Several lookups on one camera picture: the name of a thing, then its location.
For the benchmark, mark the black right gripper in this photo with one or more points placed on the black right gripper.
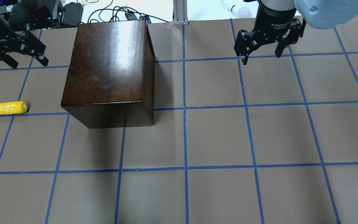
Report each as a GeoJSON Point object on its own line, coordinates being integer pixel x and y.
{"type": "Point", "coordinates": [271, 21]}

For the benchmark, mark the yellow corn cob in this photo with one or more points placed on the yellow corn cob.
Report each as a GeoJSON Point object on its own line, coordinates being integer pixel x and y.
{"type": "Point", "coordinates": [15, 107]}

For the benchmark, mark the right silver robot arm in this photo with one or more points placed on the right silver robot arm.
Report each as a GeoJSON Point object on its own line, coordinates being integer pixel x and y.
{"type": "Point", "coordinates": [319, 14]}

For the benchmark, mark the dark wooden drawer cabinet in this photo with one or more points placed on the dark wooden drawer cabinet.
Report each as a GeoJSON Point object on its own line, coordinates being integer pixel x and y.
{"type": "Point", "coordinates": [110, 80]}

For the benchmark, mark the white light bulb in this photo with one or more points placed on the white light bulb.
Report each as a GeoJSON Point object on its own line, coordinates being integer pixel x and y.
{"type": "Point", "coordinates": [240, 11]}

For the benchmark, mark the black power adapter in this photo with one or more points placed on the black power adapter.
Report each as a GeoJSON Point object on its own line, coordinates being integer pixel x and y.
{"type": "Point", "coordinates": [72, 14]}

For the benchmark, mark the aluminium frame post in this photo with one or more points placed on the aluminium frame post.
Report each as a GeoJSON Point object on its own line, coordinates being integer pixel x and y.
{"type": "Point", "coordinates": [180, 15]}

